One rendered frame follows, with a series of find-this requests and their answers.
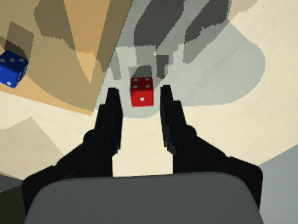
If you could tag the tan flat mat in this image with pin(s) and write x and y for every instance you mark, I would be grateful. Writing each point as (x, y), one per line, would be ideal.
(68, 43)

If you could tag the red die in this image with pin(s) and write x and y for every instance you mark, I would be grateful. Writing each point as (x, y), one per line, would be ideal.
(141, 91)

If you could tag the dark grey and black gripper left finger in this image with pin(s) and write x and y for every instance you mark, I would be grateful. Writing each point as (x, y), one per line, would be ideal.
(91, 158)

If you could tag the blue die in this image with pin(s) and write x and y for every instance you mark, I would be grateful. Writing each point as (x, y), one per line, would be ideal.
(12, 68)

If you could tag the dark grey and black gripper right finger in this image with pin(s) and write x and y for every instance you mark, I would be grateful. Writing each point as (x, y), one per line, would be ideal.
(188, 149)

